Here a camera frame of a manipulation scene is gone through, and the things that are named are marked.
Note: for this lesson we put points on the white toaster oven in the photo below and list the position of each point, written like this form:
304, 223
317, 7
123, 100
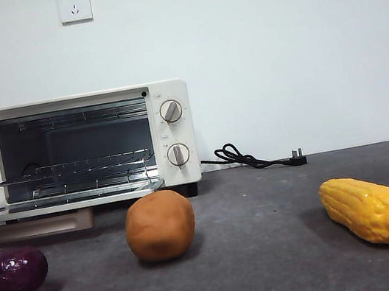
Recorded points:
177, 133

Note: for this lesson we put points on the purple eggplant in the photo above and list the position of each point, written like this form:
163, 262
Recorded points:
11, 275

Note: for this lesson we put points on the yellow corn cob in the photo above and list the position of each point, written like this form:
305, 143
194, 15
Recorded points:
366, 211

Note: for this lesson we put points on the beige oven knob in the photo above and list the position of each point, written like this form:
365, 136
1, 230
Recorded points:
178, 155
171, 111

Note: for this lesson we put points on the white wall socket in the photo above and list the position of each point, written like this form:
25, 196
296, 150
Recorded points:
74, 5

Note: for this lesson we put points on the brown potato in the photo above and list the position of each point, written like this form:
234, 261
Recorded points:
160, 226

